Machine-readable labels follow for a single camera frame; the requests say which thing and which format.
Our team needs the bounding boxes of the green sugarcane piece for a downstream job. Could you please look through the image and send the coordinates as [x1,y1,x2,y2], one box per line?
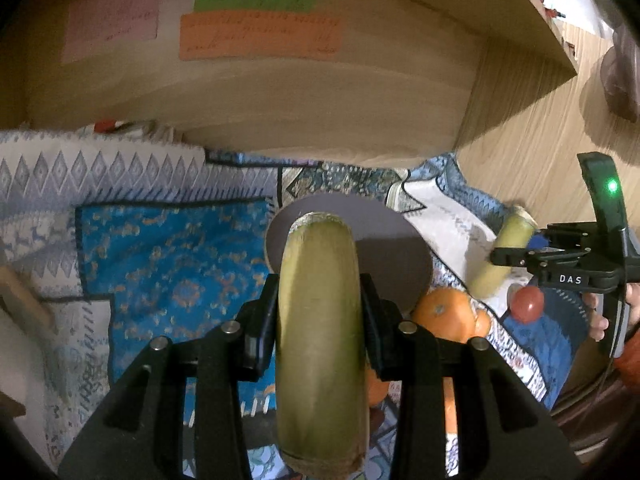
[276,212,369,479]
[468,205,538,300]

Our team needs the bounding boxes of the red tomato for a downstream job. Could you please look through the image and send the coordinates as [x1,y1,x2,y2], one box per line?
[509,285,544,324]

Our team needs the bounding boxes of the large orange with sticker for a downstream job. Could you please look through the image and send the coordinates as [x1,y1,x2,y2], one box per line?
[411,287,476,342]

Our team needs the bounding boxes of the small tangerine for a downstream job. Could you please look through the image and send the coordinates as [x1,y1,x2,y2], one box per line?
[366,362,390,408]
[473,309,491,338]

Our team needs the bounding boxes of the person's right hand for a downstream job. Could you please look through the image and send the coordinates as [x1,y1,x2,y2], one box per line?
[582,283,640,341]

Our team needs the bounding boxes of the dark brown plate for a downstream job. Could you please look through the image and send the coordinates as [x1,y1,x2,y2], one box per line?
[265,193,433,315]

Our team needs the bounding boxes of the patchwork patterned bedspread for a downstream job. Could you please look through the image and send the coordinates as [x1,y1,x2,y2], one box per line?
[0,120,591,480]

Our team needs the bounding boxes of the wooden headboard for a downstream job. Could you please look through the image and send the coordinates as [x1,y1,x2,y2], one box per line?
[25,0,577,164]

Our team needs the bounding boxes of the orange paper note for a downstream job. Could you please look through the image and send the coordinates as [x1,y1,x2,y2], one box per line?
[179,10,343,61]

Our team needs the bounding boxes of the green paper note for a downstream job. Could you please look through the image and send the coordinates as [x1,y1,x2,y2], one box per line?
[193,0,317,13]

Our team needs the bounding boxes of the pink paper note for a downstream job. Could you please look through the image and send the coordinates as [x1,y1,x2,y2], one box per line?
[61,0,162,64]

